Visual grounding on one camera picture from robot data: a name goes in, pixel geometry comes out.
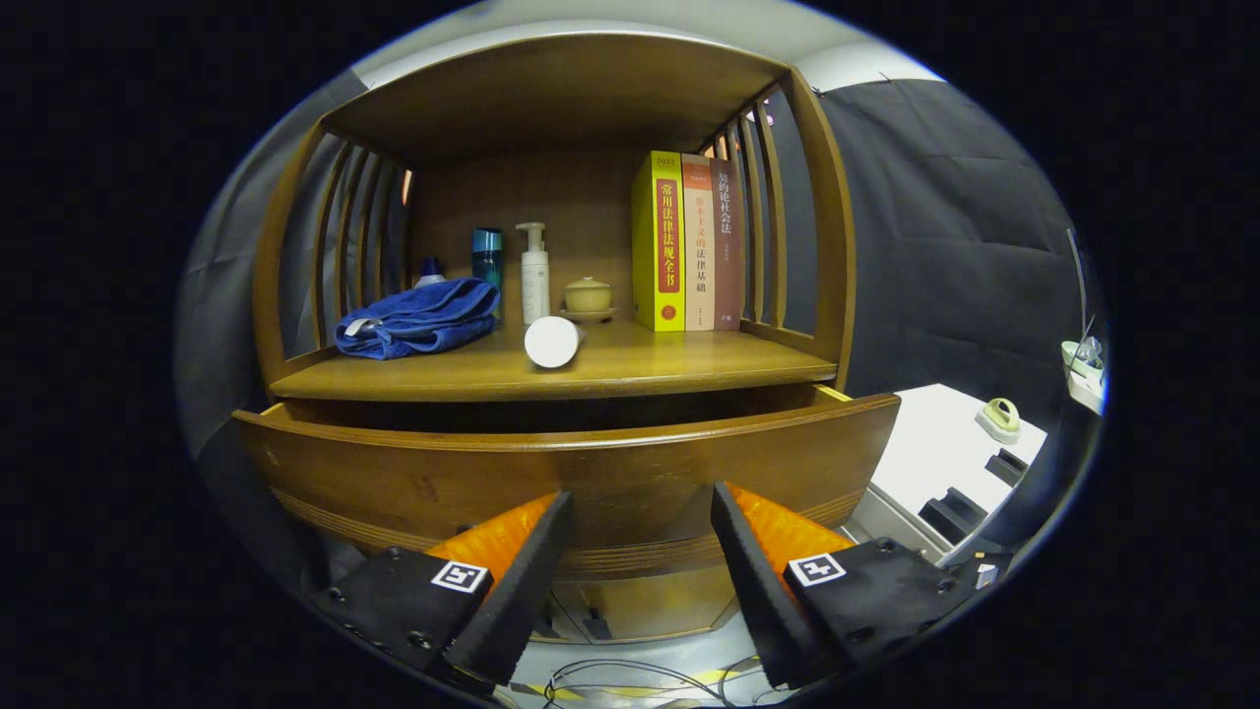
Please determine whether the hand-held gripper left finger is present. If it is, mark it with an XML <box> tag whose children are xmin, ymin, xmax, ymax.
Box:
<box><xmin>313</xmin><ymin>489</ymin><xmax>574</xmax><ymax>688</ymax></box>

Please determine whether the brown wooden drawer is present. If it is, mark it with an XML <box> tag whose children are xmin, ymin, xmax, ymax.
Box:
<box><xmin>231</xmin><ymin>384</ymin><xmax>902</xmax><ymax>582</ymax></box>

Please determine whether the small black block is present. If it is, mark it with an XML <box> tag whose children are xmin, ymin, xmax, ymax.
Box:
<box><xmin>984</xmin><ymin>448</ymin><xmax>1030</xmax><ymax>487</ymax></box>

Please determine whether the white green cleanser tube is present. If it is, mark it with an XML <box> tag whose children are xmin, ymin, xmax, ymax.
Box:
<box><xmin>523</xmin><ymin>315</ymin><xmax>588</xmax><ymax>370</ymax></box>

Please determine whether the wooden countertop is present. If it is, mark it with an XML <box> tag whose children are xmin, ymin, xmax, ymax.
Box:
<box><xmin>269</xmin><ymin>317</ymin><xmax>838</xmax><ymax>403</ymax></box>

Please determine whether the yellow lidded teacup with saucer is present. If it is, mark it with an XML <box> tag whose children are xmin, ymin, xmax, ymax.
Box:
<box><xmin>559</xmin><ymin>276</ymin><xmax>619</xmax><ymax>324</ymax></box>

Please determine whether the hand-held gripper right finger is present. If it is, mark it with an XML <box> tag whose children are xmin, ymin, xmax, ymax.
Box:
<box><xmin>711</xmin><ymin>481</ymin><xmax>985</xmax><ymax>690</ymax></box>

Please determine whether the pale green bowl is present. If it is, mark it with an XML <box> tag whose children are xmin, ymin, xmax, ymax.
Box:
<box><xmin>1061</xmin><ymin>337</ymin><xmax>1103</xmax><ymax>380</ymax></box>

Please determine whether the thick yellow book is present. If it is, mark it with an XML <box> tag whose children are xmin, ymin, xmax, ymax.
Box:
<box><xmin>631</xmin><ymin>151</ymin><xmax>685</xmax><ymax>333</ymax></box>

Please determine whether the white pump bottle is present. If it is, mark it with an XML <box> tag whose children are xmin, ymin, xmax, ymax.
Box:
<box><xmin>515</xmin><ymin>222</ymin><xmax>551</xmax><ymax>326</ymax></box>

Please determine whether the brown wooden cabinet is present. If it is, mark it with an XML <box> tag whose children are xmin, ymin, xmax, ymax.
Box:
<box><xmin>251</xmin><ymin>32</ymin><xmax>857</xmax><ymax>646</ymax></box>

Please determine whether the teal bottle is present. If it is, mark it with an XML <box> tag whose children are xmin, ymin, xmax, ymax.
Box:
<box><xmin>471</xmin><ymin>227</ymin><xmax>504</xmax><ymax>296</ymax></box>

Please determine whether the white side cabinet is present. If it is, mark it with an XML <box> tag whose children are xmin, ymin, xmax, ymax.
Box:
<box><xmin>845</xmin><ymin>382</ymin><xmax>1049</xmax><ymax>567</ymax></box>

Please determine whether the orange and white book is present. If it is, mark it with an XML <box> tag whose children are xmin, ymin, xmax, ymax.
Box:
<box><xmin>681</xmin><ymin>154</ymin><xmax>717</xmax><ymax>332</ymax></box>

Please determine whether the blue folded towel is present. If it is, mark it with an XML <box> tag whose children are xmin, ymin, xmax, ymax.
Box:
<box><xmin>334</xmin><ymin>278</ymin><xmax>501</xmax><ymax>361</ymax></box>

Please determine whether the black plastic holder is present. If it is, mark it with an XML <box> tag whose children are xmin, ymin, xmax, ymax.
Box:
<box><xmin>920</xmin><ymin>486</ymin><xmax>988</xmax><ymax>546</ymax></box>

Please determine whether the brown book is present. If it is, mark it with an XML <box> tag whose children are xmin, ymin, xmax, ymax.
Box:
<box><xmin>711</xmin><ymin>158</ymin><xmax>745</xmax><ymax>331</ymax></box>

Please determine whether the green tape dispenser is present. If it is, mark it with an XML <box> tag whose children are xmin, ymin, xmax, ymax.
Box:
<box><xmin>975</xmin><ymin>397</ymin><xmax>1023</xmax><ymax>445</ymax></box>

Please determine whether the black floor cable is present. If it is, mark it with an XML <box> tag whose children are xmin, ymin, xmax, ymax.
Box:
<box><xmin>541</xmin><ymin>658</ymin><xmax>779</xmax><ymax>708</ymax></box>

